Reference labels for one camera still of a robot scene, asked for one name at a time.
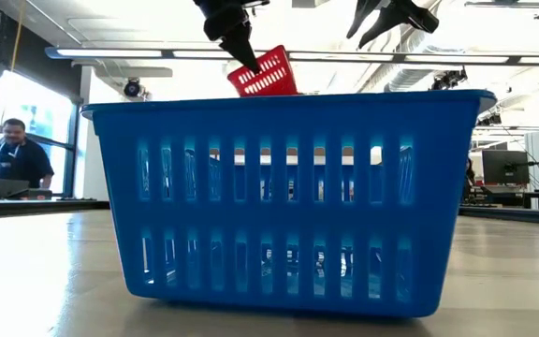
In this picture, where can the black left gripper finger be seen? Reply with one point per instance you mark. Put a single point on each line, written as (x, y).
(241, 51)

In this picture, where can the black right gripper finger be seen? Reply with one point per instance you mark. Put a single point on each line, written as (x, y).
(386, 21)
(363, 14)

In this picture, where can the red plastic slotted basket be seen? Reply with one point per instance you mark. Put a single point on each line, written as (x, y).
(269, 89)

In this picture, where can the blue plastic slotted basket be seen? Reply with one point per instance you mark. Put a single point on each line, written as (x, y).
(297, 217)

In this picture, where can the black track light cluster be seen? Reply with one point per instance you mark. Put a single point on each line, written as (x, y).
(447, 79)

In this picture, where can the black round ceiling spotlight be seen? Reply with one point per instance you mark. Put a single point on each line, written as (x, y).
(132, 88)

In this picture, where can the long ceiling light bar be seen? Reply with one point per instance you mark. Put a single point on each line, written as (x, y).
(110, 53)

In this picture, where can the black computer monitor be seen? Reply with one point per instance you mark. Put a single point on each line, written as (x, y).
(505, 166)

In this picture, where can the large black framed window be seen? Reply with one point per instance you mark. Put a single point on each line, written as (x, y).
(59, 117)

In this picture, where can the dark equipment desk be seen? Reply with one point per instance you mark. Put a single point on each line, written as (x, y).
(508, 196)

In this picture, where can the person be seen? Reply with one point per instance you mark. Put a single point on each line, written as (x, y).
(21, 161)

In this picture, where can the dark open laptop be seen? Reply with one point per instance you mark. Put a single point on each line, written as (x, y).
(10, 188)

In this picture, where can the silver ventilation duct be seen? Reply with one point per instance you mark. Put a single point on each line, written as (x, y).
(410, 79)

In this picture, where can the grey ceiling rail fixture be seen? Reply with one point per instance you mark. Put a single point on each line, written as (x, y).
(503, 4)

